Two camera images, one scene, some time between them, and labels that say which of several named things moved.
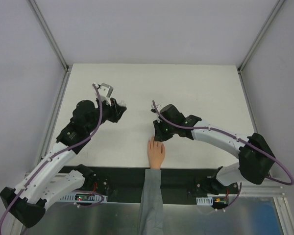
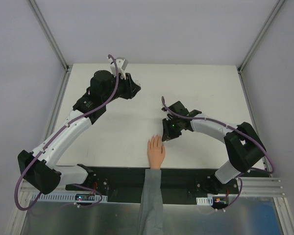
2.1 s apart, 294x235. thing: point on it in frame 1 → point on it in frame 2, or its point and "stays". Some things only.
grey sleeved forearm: (151, 215) stays
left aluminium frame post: (49, 33) stays
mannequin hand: (156, 152) stays
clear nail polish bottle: (122, 103) → (137, 82)
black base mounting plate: (125, 185) stays
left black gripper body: (114, 110) → (131, 86)
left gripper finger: (120, 108) → (134, 87)
